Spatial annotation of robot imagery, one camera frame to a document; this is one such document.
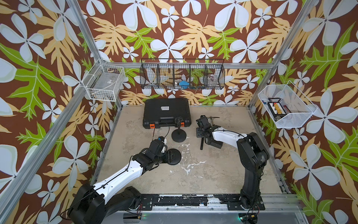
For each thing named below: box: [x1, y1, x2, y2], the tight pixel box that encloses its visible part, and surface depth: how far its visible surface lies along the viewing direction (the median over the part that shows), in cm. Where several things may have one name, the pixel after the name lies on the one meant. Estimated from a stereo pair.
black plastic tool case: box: [142, 98, 193, 129], surface depth 110 cm
